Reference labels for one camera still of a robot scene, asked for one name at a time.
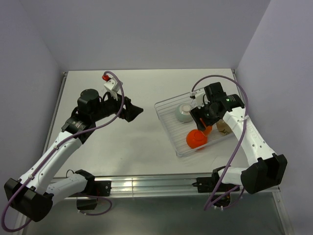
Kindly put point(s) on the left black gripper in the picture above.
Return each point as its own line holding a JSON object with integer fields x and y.
{"x": 131, "y": 110}

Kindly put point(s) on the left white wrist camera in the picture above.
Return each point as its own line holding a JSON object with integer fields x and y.
{"x": 111, "y": 85}

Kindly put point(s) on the pale green bowl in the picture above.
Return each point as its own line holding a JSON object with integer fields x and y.
{"x": 182, "y": 112}

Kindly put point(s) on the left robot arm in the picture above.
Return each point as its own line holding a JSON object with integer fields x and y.
{"x": 32, "y": 194}

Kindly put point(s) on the clear plastic dish rack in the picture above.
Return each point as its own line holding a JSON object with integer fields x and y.
{"x": 177, "y": 130}

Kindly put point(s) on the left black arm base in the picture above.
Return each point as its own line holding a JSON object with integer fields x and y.
{"x": 94, "y": 196}

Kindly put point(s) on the cream bowl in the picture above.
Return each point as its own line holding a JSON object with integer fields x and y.
{"x": 223, "y": 128}

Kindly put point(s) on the white bowl orange outside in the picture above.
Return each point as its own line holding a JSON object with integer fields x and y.
{"x": 208, "y": 128}

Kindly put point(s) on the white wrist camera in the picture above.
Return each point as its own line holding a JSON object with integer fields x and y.
{"x": 111, "y": 85}
{"x": 198, "y": 98}

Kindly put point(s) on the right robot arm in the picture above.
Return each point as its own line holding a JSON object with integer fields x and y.
{"x": 265, "y": 168}

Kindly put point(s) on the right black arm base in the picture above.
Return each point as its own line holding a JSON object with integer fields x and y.
{"x": 207, "y": 184}

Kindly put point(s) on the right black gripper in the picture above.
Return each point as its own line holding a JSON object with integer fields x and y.
{"x": 196, "y": 113}

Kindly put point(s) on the aluminium rail frame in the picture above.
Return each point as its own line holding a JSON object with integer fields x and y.
{"x": 151, "y": 188}

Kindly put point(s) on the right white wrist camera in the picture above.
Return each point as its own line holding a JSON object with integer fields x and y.
{"x": 198, "y": 98}

